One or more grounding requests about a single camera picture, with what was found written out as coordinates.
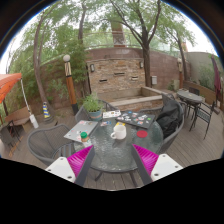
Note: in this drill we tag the grey mesh chair far left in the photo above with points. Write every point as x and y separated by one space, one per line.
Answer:
9 134

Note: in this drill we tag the red round coaster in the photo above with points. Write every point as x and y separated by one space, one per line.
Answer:
141 134

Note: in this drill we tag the round dark background table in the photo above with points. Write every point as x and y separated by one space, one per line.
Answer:
190 98

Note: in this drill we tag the grey mesh chair right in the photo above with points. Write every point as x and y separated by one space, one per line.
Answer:
156 111

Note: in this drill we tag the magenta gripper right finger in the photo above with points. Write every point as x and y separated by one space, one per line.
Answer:
151 166

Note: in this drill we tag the grey mesh chair front left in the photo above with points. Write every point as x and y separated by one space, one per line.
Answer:
48 144

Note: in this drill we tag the blue yellow striped cone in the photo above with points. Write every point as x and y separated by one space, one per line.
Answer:
45 111

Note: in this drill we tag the wooden lamp post white globe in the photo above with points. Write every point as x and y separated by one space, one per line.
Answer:
70 84

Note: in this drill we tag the round glass patio table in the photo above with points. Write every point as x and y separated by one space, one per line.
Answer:
115 156

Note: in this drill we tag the orange canopy tent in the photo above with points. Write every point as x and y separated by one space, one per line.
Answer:
7 81

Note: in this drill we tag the small bottle with green lid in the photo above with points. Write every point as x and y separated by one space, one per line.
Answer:
84 137

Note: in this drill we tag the grey mesh chair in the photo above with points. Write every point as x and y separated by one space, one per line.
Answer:
9 134
48 144
156 111

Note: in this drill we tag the black laptop with stickers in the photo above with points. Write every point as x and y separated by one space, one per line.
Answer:
137 119

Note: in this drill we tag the white ceramic mug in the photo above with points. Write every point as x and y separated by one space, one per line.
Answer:
119 132

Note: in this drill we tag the black metal background chair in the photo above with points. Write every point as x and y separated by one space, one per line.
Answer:
204 112

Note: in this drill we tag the white booklet on table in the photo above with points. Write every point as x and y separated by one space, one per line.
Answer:
111 114

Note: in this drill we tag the potted green plant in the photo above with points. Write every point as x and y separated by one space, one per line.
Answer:
93 107

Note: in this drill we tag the silver laptop with stickers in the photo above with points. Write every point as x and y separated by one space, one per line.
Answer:
81 126

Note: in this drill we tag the folded maroon patio umbrella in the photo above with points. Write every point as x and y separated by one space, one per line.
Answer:
217 81

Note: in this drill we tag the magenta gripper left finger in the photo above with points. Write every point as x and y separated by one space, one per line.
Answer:
75 167

